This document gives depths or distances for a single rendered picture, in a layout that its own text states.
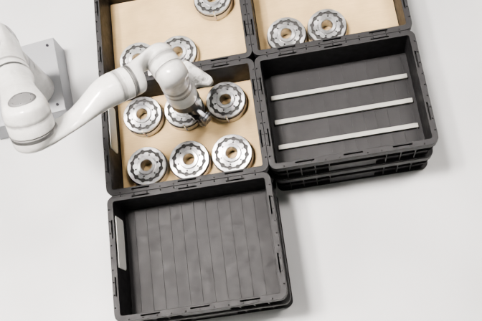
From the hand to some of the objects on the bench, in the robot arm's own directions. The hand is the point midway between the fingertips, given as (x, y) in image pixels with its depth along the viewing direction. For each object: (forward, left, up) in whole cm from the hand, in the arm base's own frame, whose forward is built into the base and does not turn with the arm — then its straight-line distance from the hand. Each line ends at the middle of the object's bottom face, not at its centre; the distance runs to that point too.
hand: (194, 115), depth 182 cm
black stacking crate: (+37, -11, -14) cm, 41 cm away
